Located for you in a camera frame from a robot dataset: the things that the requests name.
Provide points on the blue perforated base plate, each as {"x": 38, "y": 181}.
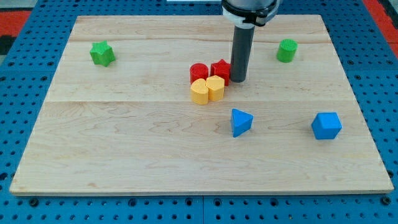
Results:
{"x": 30, "y": 60}

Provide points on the green star block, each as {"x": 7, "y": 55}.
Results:
{"x": 102, "y": 53}

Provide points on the red star block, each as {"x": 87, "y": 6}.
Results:
{"x": 221, "y": 69}

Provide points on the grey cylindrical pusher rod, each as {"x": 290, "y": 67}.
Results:
{"x": 240, "y": 54}

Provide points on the blue triangle block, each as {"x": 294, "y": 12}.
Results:
{"x": 240, "y": 122}

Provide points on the yellow heart block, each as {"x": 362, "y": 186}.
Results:
{"x": 199, "y": 92}

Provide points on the green cylinder block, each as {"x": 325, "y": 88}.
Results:
{"x": 286, "y": 51}

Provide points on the blue cube block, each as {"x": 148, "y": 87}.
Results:
{"x": 326, "y": 125}

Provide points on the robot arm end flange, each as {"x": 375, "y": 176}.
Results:
{"x": 246, "y": 14}

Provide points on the yellow hexagon block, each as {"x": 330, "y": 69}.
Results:
{"x": 215, "y": 85}

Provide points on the wooden board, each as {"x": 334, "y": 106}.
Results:
{"x": 131, "y": 128}

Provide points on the red cylinder block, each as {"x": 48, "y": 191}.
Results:
{"x": 198, "y": 71}

